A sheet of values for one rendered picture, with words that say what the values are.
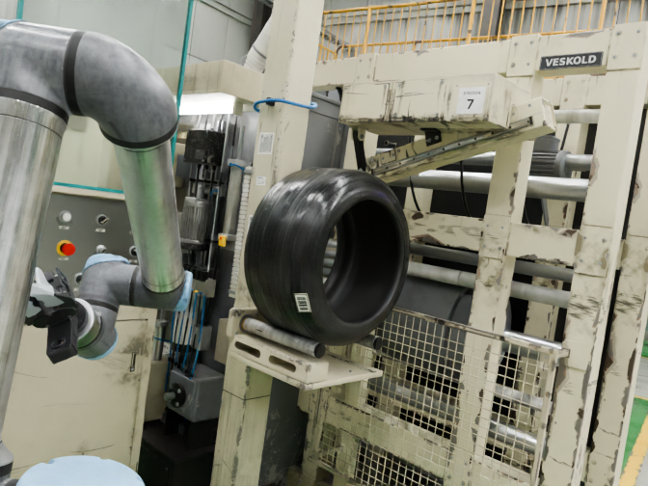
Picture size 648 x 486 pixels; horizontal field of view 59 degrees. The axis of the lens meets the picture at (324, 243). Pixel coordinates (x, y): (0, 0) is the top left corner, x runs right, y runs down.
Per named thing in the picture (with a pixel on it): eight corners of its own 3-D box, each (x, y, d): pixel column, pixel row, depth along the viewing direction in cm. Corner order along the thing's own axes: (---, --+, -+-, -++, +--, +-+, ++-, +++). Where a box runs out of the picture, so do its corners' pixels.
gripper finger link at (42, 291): (13, 260, 91) (38, 282, 100) (23, 291, 89) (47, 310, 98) (33, 253, 92) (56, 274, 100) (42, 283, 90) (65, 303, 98)
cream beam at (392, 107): (337, 122, 209) (341, 82, 208) (378, 136, 227) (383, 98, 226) (488, 121, 168) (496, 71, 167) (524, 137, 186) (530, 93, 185)
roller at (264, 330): (239, 330, 188) (241, 316, 188) (250, 329, 191) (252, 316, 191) (314, 359, 164) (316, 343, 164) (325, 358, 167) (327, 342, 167)
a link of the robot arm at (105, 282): (143, 270, 132) (131, 321, 127) (93, 264, 131) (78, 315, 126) (136, 254, 124) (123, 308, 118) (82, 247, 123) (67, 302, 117)
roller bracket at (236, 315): (225, 337, 187) (229, 308, 186) (310, 330, 216) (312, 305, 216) (231, 339, 185) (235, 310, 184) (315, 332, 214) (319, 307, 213)
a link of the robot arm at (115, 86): (179, 26, 80) (197, 281, 134) (88, 13, 78) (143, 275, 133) (161, 79, 73) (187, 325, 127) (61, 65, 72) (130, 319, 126)
